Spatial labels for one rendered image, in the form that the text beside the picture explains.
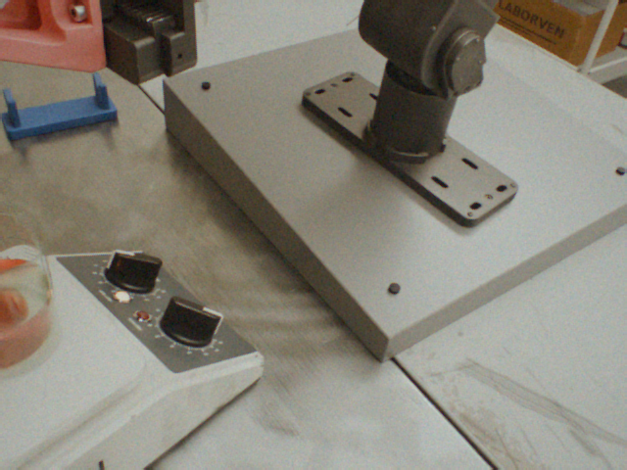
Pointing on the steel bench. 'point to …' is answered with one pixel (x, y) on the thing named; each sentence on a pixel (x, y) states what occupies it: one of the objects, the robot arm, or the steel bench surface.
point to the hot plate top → (67, 379)
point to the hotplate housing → (147, 409)
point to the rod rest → (58, 114)
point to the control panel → (157, 340)
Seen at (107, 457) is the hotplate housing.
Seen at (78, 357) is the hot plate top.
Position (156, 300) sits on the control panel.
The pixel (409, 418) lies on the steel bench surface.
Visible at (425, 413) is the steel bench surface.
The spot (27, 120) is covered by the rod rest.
